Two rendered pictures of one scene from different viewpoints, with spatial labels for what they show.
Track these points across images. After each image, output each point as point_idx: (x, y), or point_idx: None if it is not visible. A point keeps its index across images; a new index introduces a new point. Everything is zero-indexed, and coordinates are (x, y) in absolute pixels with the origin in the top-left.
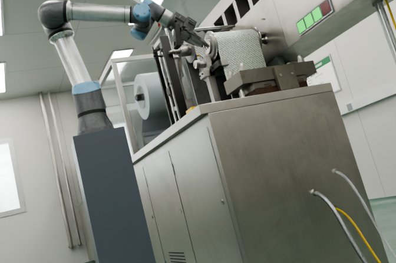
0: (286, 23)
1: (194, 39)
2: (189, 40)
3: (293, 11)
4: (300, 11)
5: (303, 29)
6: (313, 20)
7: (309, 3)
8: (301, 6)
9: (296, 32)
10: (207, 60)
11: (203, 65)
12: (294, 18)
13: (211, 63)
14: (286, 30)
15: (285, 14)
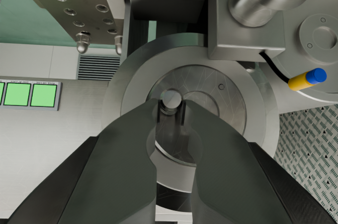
0: (86, 125)
1: (150, 173)
2: (239, 220)
3: (50, 133)
4: (33, 123)
5: (41, 87)
6: (6, 88)
7: (0, 121)
8: (24, 130)
9: (67, 93)
10: (215, 20)
11: None
12: (56, 119)
13: (208, 13)
14: (92, 111)
15: (77, 141)
